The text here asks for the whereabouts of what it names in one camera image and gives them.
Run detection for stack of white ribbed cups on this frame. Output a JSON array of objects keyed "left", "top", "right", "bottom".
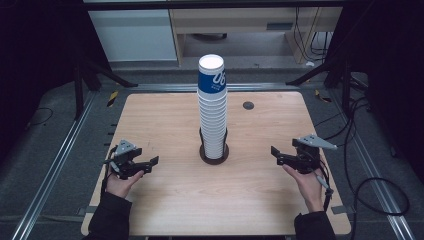
[{"left": 197, "top": 89, "right": 229, "bottom": 160}]

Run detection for white cabinet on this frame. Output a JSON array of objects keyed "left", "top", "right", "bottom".
[{"left": 87, "top": 9, "right": 178, "bottom": 63}]

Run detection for person's left hand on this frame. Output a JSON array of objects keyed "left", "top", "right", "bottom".
[{"left": 105, "top": 169, "right": 146, "bottom": 199}]

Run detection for left hand-held gripper cable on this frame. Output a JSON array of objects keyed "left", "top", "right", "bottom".
[{"left": 99, "top": 146, "right": 118, "bottom": 195}]

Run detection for hanging black cables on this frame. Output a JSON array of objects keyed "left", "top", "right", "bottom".
[{"left": 293, "top": 7, "right": 335, "bottom": 63}]

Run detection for yellow black tape strip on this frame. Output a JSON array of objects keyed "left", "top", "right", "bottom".
[
  {"left": 314, "top": 88, "right": 333, "bottom": 103},
  {"left": 106, "top": 90, "right": 120, "bottom": 108}
]

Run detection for black wire cup holder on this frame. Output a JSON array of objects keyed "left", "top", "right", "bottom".
[{"left": 198, "top": 127, "right": 230, "bottom": 166}]

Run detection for metal floor rail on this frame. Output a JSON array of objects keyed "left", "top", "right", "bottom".
[
  {"left": 328, "top": 89, "right": 417, "bottom": 240},
  {"left": 10, "top": 91, "right": 98, "bottom": 240}
]

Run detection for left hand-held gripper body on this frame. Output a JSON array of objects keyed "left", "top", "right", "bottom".
[{"left": 103, "top": 139, "right": 138, "bottom": 180}]

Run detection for hand-held gripper cable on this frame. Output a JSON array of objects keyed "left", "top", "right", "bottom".
[
  {"left": 99, "top": 146, "right": 118, "bottom": 195},
  {"left": 314, "top": 161, "right": 335, "bottom": 213}
]

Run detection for blue label paper cup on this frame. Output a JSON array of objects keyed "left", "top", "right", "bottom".
[{"left": 197, "top": 53, "right": 228, "bottom": 95}]

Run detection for black metal stand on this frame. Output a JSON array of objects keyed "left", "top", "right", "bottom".
[
  {"left": 72, "top": 54, "right": 138, "bottom": 120},
  {"left": 285, "top": 49, "right": 355, "bottom": 115}
]

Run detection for right hand-held gripper cable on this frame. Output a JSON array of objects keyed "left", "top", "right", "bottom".
[{"left": 314, "top": 161, "right": 335, "bottom": 213}]

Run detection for black floor cable loop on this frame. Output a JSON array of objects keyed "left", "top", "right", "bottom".
[{"left": 314, "top": 95, "right": 411, "bottom": 240}]

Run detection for thin black floor cable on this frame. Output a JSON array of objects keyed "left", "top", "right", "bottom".
[{"left": 25, "top": 106, "right": 55, "bottom": 131}]

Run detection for light wooden desk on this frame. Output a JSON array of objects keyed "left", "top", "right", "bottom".
[{"left": 168, "top": 7, "right": 344, "bottom": 66}]

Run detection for person's right hand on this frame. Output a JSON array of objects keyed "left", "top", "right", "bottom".
[{"left": 282, "top": 164, "right": 326, "bottom": 214}]

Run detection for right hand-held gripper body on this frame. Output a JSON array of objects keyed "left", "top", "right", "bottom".
[{"left": 292, "top": 133, "right": 338, "bottom": 175}]

